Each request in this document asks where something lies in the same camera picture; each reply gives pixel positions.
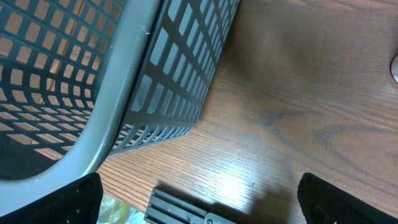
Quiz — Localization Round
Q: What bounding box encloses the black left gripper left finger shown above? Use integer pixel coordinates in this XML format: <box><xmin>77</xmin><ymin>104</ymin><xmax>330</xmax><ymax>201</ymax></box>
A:
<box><xmin>1</xmin><ymin>172</ymin><xmax>103</xmax><ymax>224</ymax></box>

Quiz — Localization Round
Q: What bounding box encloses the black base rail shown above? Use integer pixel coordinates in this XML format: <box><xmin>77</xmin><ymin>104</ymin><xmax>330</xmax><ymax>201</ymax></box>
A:
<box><xmin>144</xmin><ymin>187</ymin><xmax>234</xmax><ymax>224</ymax></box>

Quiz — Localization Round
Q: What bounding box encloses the grey plastic mesh basket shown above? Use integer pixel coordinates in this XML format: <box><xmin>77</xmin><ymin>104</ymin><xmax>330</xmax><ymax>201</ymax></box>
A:
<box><xmin>1</xmin><ymin>0</ymin><xmax>240</xmax><ymax>215</ymax></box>

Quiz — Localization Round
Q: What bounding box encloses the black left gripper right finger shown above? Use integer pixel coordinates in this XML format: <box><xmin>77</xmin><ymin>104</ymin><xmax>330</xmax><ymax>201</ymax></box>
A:
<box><xmin>297</xmin><ymin>172</ymin><xmax>397</xmax><ymax>224</ymax></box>

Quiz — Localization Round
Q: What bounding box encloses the green lid white jar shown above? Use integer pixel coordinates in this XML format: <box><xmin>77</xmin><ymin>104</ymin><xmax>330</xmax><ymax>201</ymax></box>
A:
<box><xmin>391</xmin><ymin>55</ymin><xmax>398</xmax><ymax>83</ymax></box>

